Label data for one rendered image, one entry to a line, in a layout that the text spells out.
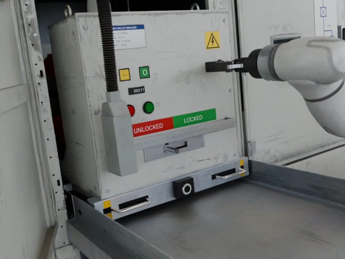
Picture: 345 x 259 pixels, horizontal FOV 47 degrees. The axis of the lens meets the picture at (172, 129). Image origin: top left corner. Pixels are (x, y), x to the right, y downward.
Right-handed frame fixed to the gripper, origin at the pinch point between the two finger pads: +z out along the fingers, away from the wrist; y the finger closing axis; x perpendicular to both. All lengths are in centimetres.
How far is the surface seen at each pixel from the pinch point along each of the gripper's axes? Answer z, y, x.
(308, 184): -20.4, 13.4, -35.1
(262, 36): 14.6, 36.0, 7.9
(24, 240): -9, -61, -29
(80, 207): 11, -42, -34
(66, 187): 25, -41, -31
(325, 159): 14, 70, -47
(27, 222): -4, -59, -28
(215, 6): 16.6, 16.4, 19.3
